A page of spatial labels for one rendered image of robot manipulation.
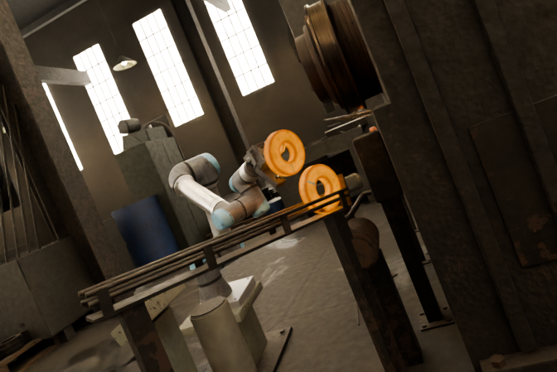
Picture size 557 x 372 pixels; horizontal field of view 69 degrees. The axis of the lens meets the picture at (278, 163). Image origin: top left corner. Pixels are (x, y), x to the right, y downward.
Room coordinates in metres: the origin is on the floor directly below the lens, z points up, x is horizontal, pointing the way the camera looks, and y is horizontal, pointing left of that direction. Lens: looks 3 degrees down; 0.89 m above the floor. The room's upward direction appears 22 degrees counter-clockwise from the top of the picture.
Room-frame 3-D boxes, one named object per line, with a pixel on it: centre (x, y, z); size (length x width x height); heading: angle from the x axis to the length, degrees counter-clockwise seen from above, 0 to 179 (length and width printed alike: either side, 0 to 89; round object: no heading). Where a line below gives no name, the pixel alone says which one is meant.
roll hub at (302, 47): (1.68, -0.28, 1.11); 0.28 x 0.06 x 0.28; 164
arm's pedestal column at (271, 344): (1.86, 0.50, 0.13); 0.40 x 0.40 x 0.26; 74
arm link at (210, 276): (1.85, 0.49, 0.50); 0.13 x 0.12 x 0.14; 125
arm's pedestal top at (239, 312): (1.86, 0.50, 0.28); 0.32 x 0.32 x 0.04; 74
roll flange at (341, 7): (1.63, -0.45, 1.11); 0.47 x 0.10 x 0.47; 164
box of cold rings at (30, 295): (4.03, 2.52, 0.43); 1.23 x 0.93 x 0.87; 162
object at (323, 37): (1.65, -0.37, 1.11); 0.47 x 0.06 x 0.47; 164
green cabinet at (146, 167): (5.19, 1.46, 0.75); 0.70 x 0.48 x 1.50; 164
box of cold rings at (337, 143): (4.48, -0.47, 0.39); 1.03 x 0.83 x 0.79; 78
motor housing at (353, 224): (1.37, -0.15, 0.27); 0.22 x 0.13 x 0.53; 164
